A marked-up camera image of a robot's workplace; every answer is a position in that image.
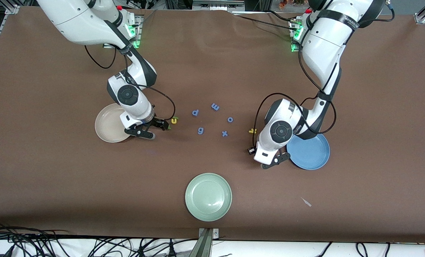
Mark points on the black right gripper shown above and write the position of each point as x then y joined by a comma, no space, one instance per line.
158,123

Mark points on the yellow foam letter k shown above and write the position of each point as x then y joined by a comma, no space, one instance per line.
251,131

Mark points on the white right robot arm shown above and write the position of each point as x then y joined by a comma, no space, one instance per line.
80,18

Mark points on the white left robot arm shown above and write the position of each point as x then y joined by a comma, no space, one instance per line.
323,53

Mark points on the blue round plate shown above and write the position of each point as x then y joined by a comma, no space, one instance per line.
312,153

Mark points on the blue foam letter p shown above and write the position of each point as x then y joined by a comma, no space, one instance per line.
196,114

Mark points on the blue foam letter g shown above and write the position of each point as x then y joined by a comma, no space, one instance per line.
198,130

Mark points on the blue foam letter m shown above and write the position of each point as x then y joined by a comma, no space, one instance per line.
215,106

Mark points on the small white paper scrap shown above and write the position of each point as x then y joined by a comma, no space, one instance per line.
306,202

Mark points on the beige brown round plate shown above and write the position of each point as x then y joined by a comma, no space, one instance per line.
107,123

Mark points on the pale green round plate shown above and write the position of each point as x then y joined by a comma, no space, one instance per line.
208,197

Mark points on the brown table cover sheet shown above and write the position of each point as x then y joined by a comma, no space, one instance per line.
55,171

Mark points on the grey metal box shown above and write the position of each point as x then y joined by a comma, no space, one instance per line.
216,5

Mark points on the orange artificial flowers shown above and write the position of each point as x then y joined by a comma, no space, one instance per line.
283,3

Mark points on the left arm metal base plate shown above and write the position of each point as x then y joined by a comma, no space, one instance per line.
293,49

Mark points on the grey metal camera bracket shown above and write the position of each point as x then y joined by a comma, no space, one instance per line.
205,246

